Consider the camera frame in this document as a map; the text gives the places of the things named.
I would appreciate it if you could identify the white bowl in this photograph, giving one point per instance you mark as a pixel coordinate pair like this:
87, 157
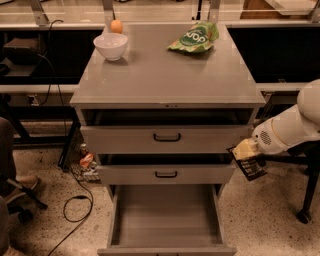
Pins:
111, 45

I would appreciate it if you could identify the black rolling chair base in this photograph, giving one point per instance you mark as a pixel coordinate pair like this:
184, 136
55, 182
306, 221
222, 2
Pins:
18, 205

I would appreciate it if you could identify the green chip bag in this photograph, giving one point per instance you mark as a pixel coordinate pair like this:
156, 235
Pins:
198, 39

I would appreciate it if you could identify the grey metal drawer cabinet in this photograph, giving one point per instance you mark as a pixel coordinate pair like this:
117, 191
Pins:
153, 86

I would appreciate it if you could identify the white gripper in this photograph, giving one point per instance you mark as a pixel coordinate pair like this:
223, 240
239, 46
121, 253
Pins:
263, 139

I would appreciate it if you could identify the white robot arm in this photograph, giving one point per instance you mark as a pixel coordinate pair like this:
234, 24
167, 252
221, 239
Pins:
296, 125

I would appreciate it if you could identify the grey open bottom drawer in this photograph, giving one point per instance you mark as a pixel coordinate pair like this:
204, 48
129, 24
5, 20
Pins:
166, 220

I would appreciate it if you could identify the black rxbar chocolate bar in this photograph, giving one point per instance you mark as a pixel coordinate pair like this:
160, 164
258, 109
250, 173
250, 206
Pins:
249, 166

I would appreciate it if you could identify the grey middle drawer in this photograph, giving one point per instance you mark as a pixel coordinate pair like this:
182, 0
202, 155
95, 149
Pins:
165, 174

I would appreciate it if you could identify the grey top drawer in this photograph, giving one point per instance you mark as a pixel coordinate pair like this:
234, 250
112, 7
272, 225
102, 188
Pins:
163, 140

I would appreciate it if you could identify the dark box on shelf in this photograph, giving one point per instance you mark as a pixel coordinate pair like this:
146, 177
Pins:
22, 51

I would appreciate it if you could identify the orange bottle on floor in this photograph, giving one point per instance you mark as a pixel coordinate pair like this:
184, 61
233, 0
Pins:
85, 156

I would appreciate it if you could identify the orange fruit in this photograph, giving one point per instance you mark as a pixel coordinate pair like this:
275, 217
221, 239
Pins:
116, 26

